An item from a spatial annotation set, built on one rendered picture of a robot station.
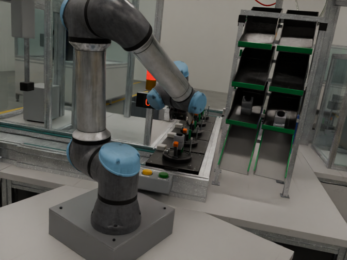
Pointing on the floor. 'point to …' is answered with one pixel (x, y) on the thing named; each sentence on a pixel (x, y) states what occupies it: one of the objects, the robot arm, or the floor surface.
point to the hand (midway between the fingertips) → (182, 118)
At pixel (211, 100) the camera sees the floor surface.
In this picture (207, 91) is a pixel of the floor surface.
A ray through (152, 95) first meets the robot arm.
